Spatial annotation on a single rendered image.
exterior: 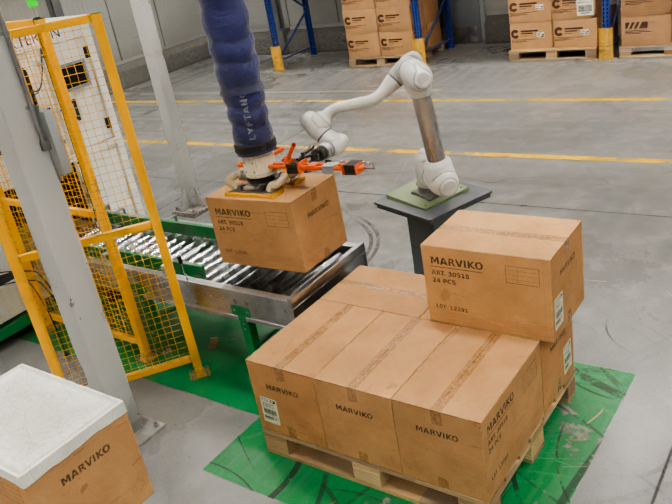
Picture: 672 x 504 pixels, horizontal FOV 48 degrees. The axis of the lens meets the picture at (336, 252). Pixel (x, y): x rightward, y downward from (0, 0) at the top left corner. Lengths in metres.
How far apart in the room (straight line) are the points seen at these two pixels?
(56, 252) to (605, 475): 2.65
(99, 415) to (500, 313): 1.74
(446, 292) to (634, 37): 7.39
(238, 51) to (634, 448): 2.60
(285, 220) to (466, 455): 1.52
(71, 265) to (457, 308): 1.83
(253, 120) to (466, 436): 1.89
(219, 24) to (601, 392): 2.59
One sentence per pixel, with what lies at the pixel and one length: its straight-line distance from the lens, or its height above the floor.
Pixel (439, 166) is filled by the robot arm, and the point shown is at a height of 1.02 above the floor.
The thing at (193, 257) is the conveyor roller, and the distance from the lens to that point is 4.77.
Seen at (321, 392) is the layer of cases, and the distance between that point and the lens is 3.35.
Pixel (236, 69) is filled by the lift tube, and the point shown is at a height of 1.73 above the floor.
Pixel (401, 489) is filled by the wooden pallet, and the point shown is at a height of 0.02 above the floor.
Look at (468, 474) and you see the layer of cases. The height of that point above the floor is 0.26.
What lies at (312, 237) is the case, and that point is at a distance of 3.94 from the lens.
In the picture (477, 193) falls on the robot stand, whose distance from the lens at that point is 4.41.
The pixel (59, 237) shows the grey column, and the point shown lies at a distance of 3.74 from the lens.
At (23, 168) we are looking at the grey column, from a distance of 3.62.
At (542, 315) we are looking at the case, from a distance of 3.31.
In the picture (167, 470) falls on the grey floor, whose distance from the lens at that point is 3.98.
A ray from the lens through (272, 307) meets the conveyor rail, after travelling 3.98.
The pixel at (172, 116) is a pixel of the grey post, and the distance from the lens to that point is 6.97.
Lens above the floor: 2.38
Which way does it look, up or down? 25 degrees down
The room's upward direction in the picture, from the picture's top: 10 degrees counter-clockwise
